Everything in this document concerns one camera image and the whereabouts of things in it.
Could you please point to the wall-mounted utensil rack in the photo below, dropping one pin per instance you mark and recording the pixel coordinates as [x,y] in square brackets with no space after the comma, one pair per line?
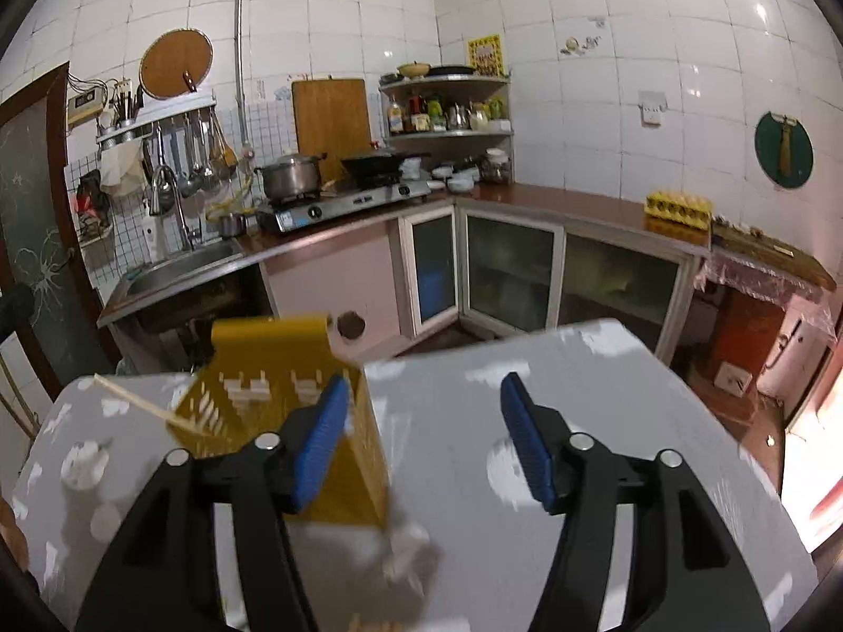
[158,115]

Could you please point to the dark flat pan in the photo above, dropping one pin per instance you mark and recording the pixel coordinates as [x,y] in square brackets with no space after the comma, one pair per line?
[453,70]

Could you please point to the green round hanging board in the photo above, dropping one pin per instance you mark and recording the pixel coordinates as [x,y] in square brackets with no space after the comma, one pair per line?
[767,145]

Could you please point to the hanging white cloth bag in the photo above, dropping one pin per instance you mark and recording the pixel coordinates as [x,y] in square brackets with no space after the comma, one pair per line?
[122,168]

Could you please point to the steel kitchen faucet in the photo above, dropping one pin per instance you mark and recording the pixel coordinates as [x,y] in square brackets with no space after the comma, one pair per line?
[163,178]

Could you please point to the wooden chopstick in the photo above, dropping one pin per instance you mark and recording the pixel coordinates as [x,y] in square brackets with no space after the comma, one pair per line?
[132,397]

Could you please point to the white wall pipe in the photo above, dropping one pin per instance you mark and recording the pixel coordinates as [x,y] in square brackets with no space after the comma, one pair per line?
[242,46]

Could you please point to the yellow egg tray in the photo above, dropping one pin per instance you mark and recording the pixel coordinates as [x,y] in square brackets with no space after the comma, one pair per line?
[678,207]

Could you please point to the hanging steel ladle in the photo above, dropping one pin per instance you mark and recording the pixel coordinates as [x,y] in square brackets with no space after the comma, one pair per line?
[191,178]

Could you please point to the glass jar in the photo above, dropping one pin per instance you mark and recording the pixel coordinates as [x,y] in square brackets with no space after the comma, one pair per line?
[495,166]

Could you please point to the steel kitchen sink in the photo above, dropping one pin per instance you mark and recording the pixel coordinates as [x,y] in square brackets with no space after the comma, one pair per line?
[178,273]

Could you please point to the black wok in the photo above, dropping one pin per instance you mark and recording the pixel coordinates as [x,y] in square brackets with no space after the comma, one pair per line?
[372,164]

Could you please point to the pink lace cloth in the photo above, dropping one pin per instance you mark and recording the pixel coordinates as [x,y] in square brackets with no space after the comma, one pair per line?
[757,280]

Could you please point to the white wall socket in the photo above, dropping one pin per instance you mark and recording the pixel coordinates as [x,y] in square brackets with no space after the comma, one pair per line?
[652,108]

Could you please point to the steel corner shelf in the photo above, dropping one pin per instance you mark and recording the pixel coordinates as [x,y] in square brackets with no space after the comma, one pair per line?
[454,134]

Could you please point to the wooden cutting board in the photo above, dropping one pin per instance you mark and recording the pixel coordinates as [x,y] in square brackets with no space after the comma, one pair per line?
[329,118]

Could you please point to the grey printed tablecloth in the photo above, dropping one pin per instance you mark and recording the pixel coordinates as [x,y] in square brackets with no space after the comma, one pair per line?
[448,421]

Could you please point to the yellow wall sticker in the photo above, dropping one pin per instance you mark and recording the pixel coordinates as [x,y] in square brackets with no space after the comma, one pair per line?
[485,56]

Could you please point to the steel gas stove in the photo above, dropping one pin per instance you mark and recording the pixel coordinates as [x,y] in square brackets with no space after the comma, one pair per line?
[342,205]

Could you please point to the dark patterned door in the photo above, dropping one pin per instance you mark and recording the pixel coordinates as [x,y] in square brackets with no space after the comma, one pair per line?
[33,224]

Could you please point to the row of condiment bottles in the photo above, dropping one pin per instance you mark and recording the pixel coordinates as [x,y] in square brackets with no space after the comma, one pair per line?
[434,120]

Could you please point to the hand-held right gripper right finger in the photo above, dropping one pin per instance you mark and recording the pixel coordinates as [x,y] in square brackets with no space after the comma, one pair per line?
[527,447]

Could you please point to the narrow glass cabinet door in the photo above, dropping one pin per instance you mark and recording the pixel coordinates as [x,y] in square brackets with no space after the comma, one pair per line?
[431,270]

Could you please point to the small steel cup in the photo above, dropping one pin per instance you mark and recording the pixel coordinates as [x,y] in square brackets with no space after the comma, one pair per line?
[232,225]

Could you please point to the group of white bowls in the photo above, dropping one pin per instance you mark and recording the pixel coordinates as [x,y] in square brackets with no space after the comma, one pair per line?
[454,179]

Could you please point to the steel cooking pot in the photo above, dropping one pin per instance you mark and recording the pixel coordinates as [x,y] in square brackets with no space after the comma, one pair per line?
[293,178]

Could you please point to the tan clay bowl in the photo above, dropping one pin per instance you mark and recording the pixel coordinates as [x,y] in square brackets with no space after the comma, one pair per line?
[413,70]

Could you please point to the hanging spatula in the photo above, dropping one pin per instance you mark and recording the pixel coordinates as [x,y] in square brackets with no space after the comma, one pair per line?
[224,155]

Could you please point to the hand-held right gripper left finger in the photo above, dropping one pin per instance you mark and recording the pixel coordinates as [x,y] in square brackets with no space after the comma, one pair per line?
[323,447]

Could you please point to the yellow slotted utensil holder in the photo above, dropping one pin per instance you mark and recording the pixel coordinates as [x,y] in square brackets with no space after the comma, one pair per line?
[276,355]

